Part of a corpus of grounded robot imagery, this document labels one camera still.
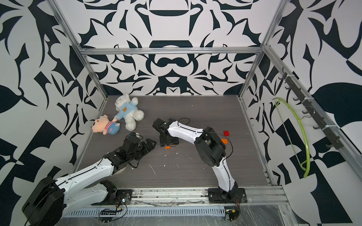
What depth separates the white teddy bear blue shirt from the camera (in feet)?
3.16

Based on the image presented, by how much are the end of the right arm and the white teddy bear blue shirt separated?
0.24 metres

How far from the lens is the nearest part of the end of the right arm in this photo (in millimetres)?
674
